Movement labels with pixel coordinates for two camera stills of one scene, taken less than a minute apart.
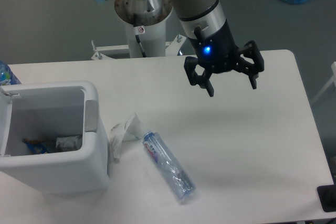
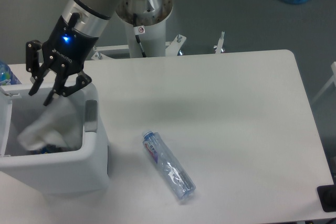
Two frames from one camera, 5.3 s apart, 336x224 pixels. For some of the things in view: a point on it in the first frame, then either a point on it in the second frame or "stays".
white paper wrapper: (129, 130) -> (61, 127)
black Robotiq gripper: (216, 49) -> (65, 50)
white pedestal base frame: (171, 46) stays
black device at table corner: (327, 195) stays
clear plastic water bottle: (176, 174) stays
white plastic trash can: (44, 110) stays
